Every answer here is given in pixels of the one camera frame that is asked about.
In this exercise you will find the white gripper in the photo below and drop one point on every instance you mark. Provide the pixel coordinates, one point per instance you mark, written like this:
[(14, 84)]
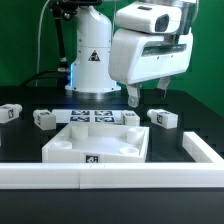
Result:
[(137, 57)]

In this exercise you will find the white U-shaped fence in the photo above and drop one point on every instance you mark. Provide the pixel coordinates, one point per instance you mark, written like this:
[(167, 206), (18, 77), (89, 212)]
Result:
[(206, 171)]

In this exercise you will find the white square tabletop part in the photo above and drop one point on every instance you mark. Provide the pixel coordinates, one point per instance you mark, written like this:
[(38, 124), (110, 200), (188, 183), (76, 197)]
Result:
[(81, 142)]

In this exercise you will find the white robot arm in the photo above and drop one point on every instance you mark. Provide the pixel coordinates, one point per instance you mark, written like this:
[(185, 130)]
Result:
[(90, 77)]

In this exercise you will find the white marker tag sheet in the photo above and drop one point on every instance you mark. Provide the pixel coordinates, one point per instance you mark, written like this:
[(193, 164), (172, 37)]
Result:
[(104, 116)]

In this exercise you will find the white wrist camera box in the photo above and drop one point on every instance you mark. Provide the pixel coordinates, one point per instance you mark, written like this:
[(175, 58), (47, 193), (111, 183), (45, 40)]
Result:
[(149, 18)]

